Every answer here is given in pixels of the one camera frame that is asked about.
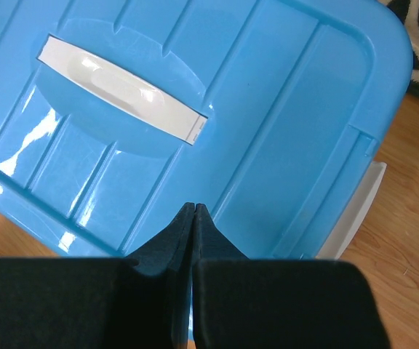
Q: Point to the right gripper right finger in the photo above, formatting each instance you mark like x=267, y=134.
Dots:
x=244, y=303

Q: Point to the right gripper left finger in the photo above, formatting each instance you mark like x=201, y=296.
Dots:
x=138, y=301

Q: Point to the white plastic bin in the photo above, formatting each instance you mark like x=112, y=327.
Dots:
x=355, y=213

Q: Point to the blue plastic tray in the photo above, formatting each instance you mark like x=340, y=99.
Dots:
x=113, y=114

